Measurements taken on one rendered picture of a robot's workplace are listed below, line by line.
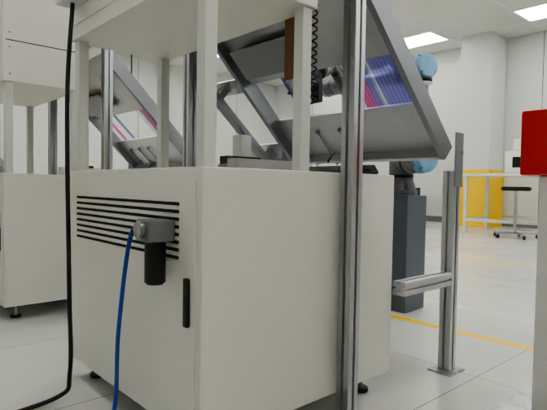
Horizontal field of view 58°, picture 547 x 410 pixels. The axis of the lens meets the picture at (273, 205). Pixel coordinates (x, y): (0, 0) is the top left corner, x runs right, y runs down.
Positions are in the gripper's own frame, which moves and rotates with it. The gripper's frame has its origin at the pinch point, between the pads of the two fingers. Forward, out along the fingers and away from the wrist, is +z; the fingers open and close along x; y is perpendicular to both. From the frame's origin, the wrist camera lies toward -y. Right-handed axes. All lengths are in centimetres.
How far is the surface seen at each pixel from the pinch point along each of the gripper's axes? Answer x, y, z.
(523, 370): 78, -97, 22
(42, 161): -749, -70, -119
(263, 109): -8.1, -1.3, 9.9
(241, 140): -29.9, -13.4, 9.8
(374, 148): 31.6, -24.7, 1.9
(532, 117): 93, -12, 16
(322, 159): 7.2, -27.1, 3.9
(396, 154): 41.4, -27.0, 3.4
